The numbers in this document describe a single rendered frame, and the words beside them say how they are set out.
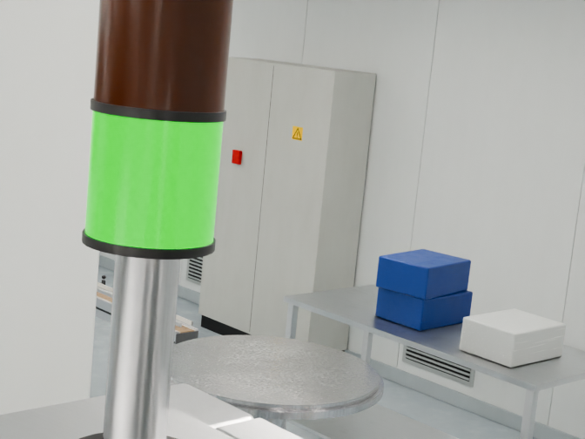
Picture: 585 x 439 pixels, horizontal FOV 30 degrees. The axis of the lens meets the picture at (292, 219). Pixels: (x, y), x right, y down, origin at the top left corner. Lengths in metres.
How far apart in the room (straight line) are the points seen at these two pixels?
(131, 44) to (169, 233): 0.07
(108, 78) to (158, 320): 0.09
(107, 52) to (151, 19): 0.02
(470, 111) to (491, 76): 0.26
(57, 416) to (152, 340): 0.11
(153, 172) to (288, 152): 7.12
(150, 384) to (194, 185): 0.08
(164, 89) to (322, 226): 6.95
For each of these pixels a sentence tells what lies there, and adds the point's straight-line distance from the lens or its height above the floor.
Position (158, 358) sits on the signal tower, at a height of 2.16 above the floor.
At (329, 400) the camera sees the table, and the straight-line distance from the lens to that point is 4.17.
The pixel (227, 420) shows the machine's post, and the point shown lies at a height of 2.10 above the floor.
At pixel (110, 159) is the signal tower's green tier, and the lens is 0.40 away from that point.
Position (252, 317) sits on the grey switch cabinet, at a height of 0.23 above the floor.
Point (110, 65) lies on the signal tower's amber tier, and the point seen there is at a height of 2.27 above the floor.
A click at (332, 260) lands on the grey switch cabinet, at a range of 7.48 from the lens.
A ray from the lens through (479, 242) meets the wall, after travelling 6.98.
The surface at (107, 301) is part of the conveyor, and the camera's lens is 5.28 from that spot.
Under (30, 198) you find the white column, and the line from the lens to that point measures 2.04.
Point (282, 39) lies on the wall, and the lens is 8.21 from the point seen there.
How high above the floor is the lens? 2.28
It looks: 10 degrees down
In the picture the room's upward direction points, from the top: 6 degrees clockwise
